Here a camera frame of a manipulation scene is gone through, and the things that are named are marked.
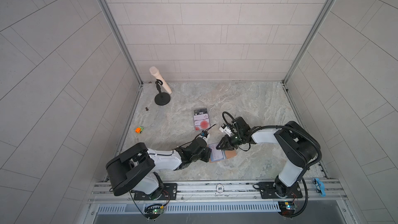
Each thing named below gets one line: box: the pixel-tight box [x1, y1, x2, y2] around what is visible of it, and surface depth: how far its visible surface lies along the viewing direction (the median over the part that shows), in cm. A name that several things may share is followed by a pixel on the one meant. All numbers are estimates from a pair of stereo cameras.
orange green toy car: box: [134, 126, 145, 134], surface depth 91 cm
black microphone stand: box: [154, 78, 171, 106], surface depth 107 cm
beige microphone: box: [149, 66, 173, 95], surface depth 90 cm
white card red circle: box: [193, 113, 210, 131], surface depth 93 cm
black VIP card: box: [193, 107, 208, 116], surface depth 96 cm
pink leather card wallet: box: [209, 149, 237, 163], surface depth 82 cm
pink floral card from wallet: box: [208, 143, 224, 162], surface depth 83 cm
